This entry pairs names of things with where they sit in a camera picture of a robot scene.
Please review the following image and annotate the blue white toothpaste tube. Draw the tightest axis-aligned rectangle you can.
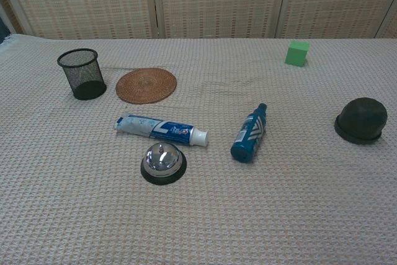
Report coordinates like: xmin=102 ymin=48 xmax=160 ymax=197
xmin=114 ymin=112 xmax=209 ymax=147

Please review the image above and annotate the blue spray bottle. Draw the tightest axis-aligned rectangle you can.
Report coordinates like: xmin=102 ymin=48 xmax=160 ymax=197
xmin=230 ymin=102 xmax=268 ymax=163

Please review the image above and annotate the round woven rattan coaster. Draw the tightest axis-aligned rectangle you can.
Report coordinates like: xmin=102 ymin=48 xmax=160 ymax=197
xmin=115 ymin=67 xmax=177 ymax=105

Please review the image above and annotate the beige waffle weave tablecloth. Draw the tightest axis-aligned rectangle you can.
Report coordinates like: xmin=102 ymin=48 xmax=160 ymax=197
xmin=0 ymin=34 xmax=397 ymax=265

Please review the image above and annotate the woven bamboo folding screen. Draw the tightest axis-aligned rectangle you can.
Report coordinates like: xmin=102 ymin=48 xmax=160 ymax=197
xmin=0 ymin=0 xmax=397 ymax=40

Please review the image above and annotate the green cube block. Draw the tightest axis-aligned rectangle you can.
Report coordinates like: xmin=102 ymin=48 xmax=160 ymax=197
xmin=285 ymin=40 xmax=311 ymax=68

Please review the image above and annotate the black mesh pen holder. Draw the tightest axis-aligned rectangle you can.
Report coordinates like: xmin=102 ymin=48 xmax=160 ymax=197
xmin=56 ymin=48 xmax=108 ymax=101

